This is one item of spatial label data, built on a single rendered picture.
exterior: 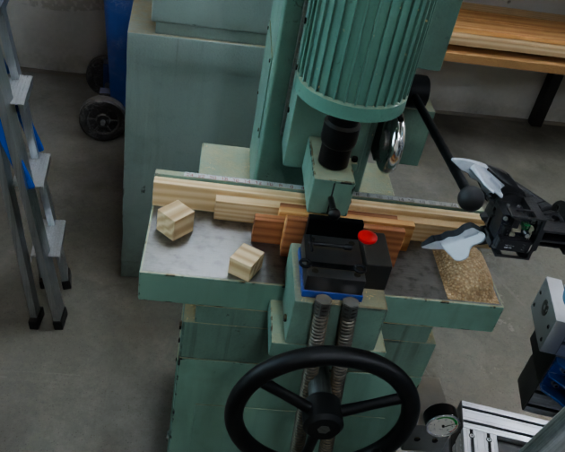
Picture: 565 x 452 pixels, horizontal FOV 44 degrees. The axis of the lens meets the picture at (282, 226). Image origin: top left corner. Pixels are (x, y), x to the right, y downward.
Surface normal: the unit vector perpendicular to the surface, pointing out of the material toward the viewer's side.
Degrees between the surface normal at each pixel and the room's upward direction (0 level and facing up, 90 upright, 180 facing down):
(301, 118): 90
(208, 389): 90
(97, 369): 0
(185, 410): 90
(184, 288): 90
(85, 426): 0
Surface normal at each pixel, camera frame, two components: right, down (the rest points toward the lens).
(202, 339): 0.04, 0.62
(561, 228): 0.17, -0.81
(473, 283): 0.17, -0.34
